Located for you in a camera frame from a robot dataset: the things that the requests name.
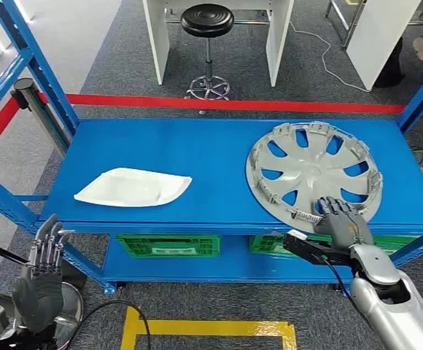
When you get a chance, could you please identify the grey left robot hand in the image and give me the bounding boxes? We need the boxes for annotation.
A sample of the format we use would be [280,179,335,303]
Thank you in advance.
[11,214,76,334]

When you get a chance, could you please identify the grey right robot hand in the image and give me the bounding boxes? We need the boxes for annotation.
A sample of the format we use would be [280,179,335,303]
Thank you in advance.
[313,196,375,252]

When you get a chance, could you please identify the black looped cable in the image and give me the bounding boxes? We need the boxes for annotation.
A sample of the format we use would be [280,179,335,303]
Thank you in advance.
[56,300,152,350]

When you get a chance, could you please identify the black slanted rod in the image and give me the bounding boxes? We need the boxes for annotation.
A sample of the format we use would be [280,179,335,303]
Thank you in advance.
[0,236,32,268]

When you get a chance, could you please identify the white desk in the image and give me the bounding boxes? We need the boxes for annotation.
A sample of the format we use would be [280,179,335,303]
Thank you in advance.
[142,0,295,88]

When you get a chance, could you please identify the red barrier belt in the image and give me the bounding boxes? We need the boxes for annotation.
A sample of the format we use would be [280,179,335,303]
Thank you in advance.
[0,93,423,166]

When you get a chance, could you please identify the white board panel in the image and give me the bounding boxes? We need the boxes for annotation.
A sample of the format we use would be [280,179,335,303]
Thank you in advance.
[345,0,422,92]

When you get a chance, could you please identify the white plastic panel part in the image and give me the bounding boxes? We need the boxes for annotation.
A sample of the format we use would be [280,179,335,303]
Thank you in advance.
[73,167,193,209]

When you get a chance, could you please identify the grey barrier post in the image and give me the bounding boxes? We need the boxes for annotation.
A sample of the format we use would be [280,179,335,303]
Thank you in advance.
[10,77,72,155]

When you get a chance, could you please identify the blue metal shelf rack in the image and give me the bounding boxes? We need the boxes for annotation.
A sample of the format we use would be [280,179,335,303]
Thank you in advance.
[0,0,423,303]

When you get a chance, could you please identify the grey plastic wheel hubcap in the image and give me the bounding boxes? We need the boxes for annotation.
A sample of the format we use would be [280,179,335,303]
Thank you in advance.
[245,121,384,234]

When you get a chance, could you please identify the black round stool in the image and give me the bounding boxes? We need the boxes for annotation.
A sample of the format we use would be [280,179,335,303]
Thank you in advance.
[180,4,235,102]

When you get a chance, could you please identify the white floor cable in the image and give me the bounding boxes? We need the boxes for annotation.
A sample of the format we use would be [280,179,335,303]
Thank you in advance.
[288,21,371,93]

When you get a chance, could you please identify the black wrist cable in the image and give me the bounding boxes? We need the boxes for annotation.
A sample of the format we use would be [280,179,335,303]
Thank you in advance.
[320,256,362,315]

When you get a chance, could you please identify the round chrome base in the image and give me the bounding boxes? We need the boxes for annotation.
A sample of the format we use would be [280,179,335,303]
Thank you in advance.
[56,281,85,346]

